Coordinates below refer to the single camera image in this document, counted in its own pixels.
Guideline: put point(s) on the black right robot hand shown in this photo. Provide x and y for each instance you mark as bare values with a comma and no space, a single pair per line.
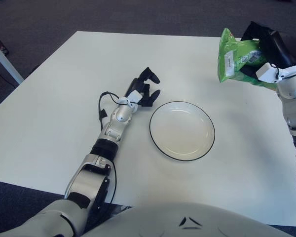
283,49

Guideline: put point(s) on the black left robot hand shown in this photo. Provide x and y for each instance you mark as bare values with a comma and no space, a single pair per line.
145,98

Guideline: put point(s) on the green snack bag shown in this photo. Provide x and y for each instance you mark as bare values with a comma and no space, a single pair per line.
232,54

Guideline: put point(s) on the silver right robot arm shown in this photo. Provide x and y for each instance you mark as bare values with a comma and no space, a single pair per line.
291,98

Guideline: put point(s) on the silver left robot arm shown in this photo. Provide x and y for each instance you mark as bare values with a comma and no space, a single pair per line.
88,182

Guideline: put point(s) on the white plate black rim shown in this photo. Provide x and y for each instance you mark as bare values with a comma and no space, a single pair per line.
182,130

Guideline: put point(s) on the grey robot torso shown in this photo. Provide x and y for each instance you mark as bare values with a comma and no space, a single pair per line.
162,222

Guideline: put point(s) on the white neighbouring table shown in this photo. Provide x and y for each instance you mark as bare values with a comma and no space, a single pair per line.
7,64

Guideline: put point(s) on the black device on floor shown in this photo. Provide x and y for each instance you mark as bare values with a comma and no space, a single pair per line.
0,45

